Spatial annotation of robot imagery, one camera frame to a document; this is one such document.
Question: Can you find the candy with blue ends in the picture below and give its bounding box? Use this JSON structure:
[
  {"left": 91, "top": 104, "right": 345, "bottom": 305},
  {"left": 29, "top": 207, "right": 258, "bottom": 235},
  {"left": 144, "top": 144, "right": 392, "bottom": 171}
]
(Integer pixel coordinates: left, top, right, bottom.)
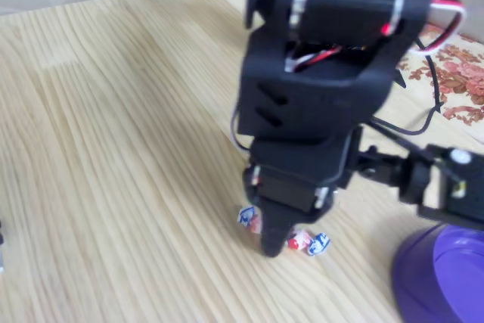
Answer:
[{"left": 237, "top": 205, "right": 332, "bottom": 257}]

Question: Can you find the purple plastic bowl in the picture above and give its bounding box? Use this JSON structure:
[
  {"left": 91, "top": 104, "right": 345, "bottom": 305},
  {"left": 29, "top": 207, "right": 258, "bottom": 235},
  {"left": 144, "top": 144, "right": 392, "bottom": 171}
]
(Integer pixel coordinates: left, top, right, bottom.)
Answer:
[{"left": 391, "top": 222, "right": 484, "bottom": 323}]

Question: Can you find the floral print fabric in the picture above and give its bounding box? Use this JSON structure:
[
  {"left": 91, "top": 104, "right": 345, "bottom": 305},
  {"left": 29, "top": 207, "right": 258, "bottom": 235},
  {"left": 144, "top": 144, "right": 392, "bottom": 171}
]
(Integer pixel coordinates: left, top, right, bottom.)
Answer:
[{"left": 396, "top": 22, "right": 484, "bottom": 127}]

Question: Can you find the long black cable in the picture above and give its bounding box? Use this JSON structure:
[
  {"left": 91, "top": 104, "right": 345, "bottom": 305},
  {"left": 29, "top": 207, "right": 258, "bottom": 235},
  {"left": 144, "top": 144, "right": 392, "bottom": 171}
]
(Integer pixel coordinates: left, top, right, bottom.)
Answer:
[{"left": 368, "top": 103, "right": 445, "bottom": 137}]

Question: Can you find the black cable with pointed tip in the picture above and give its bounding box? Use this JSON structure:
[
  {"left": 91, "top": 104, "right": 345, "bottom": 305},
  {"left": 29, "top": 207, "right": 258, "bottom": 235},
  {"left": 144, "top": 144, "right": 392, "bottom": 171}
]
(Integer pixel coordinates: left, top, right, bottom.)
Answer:
[{"left": 392, "top": 67, "right": 408, "bottom": 90}]

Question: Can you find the thin black cable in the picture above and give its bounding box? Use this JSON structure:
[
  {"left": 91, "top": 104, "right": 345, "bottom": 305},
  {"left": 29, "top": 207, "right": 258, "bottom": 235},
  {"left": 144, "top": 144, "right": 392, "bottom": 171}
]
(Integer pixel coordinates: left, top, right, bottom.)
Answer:
[{"left": 423, "top": 54, "right": 444, "bottom": 112}]

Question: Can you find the red white servo wire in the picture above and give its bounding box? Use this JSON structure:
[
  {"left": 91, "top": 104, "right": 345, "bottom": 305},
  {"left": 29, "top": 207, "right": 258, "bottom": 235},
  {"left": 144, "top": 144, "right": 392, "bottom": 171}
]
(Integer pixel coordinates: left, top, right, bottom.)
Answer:
[{"left": 429, "top": 0, "right": 468, "bottom": 54}]

